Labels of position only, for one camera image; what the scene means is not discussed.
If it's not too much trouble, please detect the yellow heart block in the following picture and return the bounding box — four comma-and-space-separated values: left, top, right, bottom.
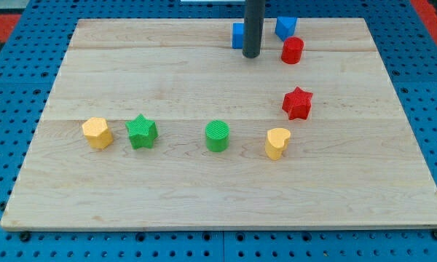
264, 128, 291, 160

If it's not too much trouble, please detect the blue cube block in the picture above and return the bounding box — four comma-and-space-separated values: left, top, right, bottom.
232, 23, 244, 49

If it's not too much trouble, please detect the red star block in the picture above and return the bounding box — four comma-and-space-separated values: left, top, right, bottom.
282, 87, 313, 120

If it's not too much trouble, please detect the red cylinder block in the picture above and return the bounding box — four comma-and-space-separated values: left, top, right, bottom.
280, 36, 304, 64

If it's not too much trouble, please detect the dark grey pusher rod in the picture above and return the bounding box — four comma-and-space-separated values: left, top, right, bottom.
242, 0, 265, 59

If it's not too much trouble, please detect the light wooden board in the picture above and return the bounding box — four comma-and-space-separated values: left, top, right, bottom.
0, 18, 437, 231

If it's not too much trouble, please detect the blue triangle block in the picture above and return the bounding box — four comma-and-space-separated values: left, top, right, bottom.
275, 16, 298, 41

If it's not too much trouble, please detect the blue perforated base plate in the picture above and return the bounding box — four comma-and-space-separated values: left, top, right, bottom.
0, 0, 437, 261

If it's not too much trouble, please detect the green star block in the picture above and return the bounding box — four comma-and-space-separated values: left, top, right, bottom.
125, 114, 158, 149

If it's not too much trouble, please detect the yellow hexagon block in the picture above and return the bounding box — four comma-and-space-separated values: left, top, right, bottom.
82, 117, 114, 149

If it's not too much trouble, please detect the green cylinder block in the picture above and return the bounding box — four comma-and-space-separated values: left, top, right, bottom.
205, 120, 229, 152

